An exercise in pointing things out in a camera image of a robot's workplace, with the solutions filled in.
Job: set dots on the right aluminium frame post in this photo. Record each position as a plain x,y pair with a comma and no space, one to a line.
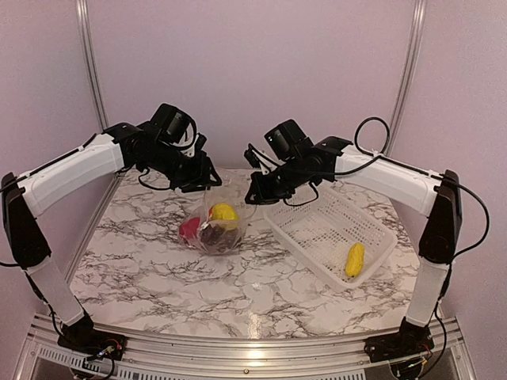
408,70

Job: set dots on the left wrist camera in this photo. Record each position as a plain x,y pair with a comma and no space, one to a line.
195,145

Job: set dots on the red toy bell pepper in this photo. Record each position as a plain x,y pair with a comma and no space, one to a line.
188,229

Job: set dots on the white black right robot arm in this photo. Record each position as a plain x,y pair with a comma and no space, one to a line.
422,207

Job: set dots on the clear zip top bag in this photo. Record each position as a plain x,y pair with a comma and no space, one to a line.
232,191

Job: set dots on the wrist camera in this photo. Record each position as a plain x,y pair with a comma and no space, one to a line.
258,160
195,145

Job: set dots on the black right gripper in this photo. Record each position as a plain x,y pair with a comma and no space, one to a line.
258,199

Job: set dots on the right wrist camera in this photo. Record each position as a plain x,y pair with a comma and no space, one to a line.
258,160

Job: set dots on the dark red toy grapes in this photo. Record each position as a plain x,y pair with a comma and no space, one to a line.
219,237

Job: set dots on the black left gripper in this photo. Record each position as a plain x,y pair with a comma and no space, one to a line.
200,173

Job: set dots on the left aluminium frame post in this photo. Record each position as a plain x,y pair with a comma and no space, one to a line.
86,38

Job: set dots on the white plastic mesh basket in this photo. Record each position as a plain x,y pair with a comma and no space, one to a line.
320,231

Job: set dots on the aluminium front rail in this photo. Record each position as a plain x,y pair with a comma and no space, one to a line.
151,355

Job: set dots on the aluminium frame post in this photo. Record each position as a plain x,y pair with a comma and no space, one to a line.
86,38
408,70

